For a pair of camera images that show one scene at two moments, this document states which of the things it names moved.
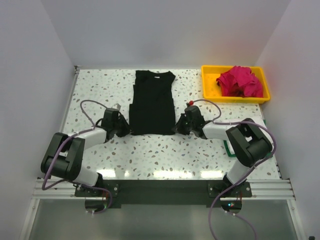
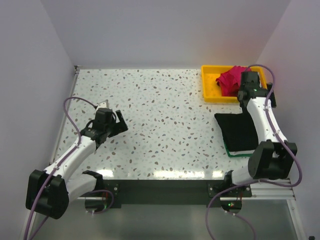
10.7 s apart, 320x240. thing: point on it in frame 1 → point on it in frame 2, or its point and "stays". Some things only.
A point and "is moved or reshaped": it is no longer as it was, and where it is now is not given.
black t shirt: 152,112 is moved or reshaped
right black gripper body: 184,126 → 272,99
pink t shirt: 240,81 stays
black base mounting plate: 164,192 stays
